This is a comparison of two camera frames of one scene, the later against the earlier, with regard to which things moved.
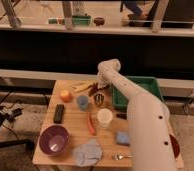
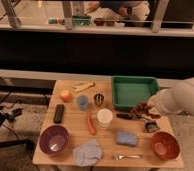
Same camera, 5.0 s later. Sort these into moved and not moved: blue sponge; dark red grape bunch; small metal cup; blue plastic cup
Moved: dark red grape bunch
Not moved: blue sponge; small metal cup; blue plastic cup
